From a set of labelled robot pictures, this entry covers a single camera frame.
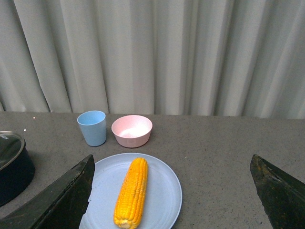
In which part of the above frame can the pink bowl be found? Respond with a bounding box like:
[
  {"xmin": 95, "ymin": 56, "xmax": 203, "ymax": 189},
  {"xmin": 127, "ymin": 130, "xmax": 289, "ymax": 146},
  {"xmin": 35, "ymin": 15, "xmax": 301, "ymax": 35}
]
[{"xmin": 112, "ymin": 115, "xmax": 153, "ymax": 148}]

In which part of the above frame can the glass lid with blue knob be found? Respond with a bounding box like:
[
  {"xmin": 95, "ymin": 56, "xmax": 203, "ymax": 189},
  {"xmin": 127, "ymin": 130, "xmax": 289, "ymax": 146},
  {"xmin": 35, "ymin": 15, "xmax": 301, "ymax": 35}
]
[{"xmin": 0, "ymin": 131, "xmax": 25, "ymax": 170}]

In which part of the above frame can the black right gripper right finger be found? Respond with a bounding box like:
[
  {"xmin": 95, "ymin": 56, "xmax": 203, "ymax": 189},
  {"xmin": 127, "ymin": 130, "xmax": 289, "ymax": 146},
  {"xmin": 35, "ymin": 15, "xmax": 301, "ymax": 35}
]
[{"xmin": 250, "ymin": 155, "xmax": 305, "ymax": 229}]

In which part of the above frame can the yellow corn cob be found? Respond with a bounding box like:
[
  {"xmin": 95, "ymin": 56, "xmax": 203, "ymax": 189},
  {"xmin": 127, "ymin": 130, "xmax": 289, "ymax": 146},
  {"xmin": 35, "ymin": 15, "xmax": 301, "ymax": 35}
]
[{"xmin": 113, "ymin": 157, "xmax": 148, "ymax": 229}]

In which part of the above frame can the light blue plate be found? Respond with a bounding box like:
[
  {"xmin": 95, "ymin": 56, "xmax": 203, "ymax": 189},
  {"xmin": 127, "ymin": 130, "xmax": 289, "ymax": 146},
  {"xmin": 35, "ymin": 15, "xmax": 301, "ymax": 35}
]
[{"xmin": 79, "ymin": 153, "xmax": 182, "ymax": 229}]

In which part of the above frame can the light blue cup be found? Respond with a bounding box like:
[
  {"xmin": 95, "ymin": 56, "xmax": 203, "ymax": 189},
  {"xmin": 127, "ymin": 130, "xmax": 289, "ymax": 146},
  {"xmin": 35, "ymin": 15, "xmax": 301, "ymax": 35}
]
[{"xmin": 77, "ymin": 111, "xmax": 106, "ymax": 147}]

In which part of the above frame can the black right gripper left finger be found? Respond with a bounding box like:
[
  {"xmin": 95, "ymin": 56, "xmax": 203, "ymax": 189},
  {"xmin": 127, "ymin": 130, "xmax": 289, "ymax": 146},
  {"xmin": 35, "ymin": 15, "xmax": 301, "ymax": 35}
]
[{"xmin": 0, "ymin": 155, "xmax": 95, "ymax": 229}]

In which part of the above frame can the dark blue saucepan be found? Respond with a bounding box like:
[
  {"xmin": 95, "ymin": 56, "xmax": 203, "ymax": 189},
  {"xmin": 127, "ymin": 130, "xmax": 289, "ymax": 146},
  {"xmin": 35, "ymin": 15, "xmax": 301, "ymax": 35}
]
[{"xmin": 0, "ymin": 139, "xmax": 36, "ymax": 207}]

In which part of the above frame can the grey-white curtain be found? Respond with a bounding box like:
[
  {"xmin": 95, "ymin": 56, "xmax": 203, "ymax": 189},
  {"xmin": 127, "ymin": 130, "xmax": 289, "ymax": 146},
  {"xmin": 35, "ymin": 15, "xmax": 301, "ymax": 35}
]
[{"xmin": 0, "ymin": 0, "xmax": 305, "ymax": 119}]

